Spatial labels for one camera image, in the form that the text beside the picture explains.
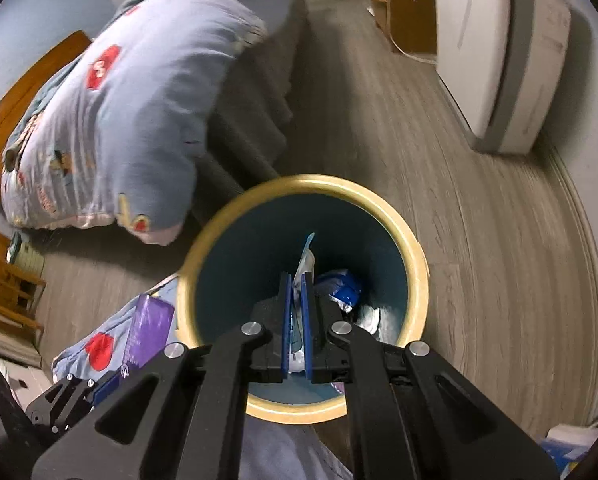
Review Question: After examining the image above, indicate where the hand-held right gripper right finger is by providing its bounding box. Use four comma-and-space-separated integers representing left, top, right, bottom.
301, 272, 562, 480

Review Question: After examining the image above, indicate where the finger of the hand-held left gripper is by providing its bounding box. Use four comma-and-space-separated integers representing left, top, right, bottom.
0, 347, 47, 456
24, 370, 130, 436

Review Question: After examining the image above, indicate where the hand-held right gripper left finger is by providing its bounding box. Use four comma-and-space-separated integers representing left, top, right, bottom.
32, 272, 292, 480

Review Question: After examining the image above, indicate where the dark blue plastic bag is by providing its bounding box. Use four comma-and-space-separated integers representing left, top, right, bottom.
314, 269, 364, 313

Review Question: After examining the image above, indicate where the white tissue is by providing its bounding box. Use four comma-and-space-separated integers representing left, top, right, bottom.
356, 305, 397, 338

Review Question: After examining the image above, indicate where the clear blue plastic wrapper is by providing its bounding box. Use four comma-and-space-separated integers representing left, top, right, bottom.
289, 232, 320, 376

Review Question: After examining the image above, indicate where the blue bin with yellow rim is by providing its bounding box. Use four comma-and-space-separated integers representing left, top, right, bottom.
176, 174, 430, 426

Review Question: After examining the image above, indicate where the purple packet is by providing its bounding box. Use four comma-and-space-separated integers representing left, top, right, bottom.
122, 292, 176, 376

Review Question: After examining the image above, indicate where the blue printed blanket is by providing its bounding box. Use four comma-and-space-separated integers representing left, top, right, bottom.
52, 272, 355, 480

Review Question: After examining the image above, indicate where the wooden chair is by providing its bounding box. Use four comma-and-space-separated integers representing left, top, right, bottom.
0, 225, 47, 346

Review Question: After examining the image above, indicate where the small green bin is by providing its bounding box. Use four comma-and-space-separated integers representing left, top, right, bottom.
9, 232, 45, 273

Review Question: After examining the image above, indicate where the wooden bed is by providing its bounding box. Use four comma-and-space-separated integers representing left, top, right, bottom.
0, 0, 310, 226

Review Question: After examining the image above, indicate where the blue printed duvet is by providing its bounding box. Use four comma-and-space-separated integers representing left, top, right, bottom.
0, 0, 300, 248

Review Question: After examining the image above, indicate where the blue white box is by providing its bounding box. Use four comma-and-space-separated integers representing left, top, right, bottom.
539, 422, 598, 476

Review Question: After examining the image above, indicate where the wooden nightstand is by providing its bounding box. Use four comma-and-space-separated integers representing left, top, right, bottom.
366, 0, 437, 56

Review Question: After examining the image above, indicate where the white cable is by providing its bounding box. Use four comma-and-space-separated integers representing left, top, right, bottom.
386, 0, 437, 66

